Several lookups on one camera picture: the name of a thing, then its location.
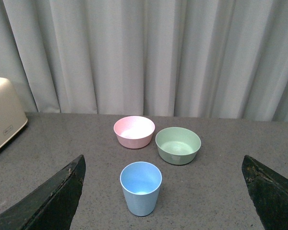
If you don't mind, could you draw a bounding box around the pink plastic bowl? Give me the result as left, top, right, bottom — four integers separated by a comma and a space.
113, 115, 155, 149

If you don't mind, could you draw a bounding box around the light blue plastic cup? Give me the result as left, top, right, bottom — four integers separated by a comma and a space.
120, 161, 163, 217

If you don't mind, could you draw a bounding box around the cream white toaster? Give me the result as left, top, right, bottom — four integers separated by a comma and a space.
0, 78, 28, 148

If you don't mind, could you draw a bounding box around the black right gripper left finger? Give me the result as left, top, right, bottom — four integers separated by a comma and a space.
0, 155, 86, 230

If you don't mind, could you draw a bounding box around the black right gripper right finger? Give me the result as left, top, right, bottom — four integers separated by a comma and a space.
241, 155, 288, 230

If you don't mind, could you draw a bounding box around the grey white curtain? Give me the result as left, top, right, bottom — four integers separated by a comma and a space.
0, 0, 288, 121

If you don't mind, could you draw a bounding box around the green plastic bowl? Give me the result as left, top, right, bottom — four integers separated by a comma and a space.
155, 127, 201, 165

